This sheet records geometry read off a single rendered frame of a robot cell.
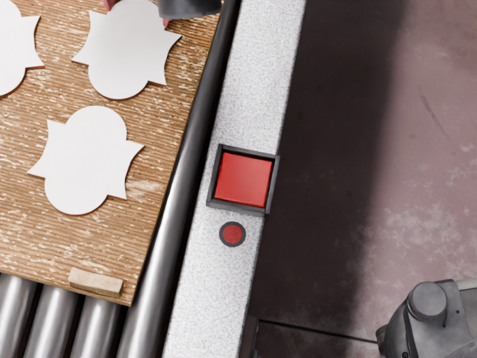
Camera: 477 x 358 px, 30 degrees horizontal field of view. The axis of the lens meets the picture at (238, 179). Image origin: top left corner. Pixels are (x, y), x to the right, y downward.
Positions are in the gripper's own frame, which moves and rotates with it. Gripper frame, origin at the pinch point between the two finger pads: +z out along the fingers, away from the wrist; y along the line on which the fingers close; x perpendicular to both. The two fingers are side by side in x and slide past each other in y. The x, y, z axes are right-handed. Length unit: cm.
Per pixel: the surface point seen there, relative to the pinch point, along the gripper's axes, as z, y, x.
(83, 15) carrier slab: 1.8, -6.7, -1.3
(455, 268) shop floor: 88, 68, 33
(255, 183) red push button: 5.4, 19.4, -16.4
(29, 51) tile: 2.7, -11.1, -8.3
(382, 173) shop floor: 85, 48, 51
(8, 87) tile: 3.9, -11.8, -13.4
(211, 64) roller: 3.5, 10.2, -2.0
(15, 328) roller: 12.7, -1.9, -38.6
